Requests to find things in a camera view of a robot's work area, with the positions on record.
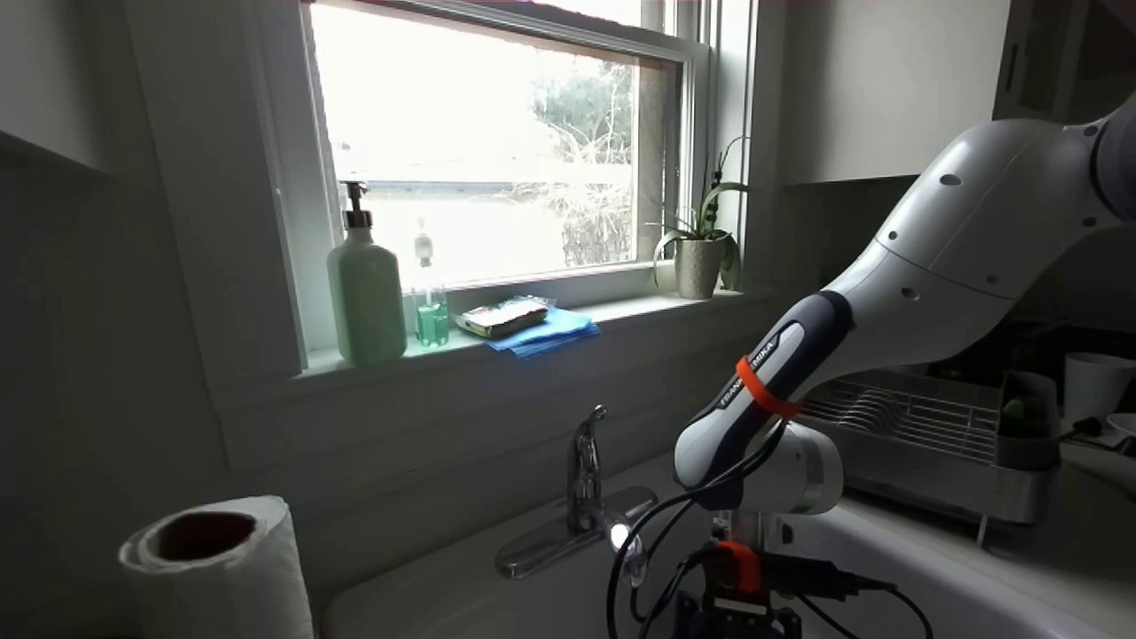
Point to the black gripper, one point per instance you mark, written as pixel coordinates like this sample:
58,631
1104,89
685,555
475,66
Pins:
756,621

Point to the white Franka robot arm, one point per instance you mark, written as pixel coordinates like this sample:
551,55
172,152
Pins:
981,234

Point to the chrome sink faucet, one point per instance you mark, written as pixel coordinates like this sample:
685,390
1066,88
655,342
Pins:
583,474

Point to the stainless steel dish rack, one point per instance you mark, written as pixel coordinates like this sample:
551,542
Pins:
947,474

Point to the white kitchen sink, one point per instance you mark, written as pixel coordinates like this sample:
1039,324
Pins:
475,604

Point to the dark utensil holder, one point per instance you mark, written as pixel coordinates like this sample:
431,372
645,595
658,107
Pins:
1027,439

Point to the potted orchid plant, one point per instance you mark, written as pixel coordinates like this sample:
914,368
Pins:
696,269

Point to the dark striped sponge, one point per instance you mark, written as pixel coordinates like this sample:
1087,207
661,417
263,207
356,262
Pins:
503,319

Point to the white mug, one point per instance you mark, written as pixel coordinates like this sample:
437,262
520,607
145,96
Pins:
1094,385

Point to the small green glass bottle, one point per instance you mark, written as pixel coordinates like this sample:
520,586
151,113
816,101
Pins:
431,321

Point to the green soap pump bottle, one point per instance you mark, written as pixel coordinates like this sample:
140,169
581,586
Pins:
368,307

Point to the white paper towel roll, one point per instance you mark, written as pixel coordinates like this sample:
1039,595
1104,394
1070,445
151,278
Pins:
235,579

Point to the white upper cabinet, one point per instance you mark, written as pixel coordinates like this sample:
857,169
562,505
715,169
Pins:
888,82
46,82

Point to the white framed window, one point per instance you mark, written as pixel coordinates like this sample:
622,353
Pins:
475,143

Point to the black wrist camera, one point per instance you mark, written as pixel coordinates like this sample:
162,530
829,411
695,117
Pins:
804,578

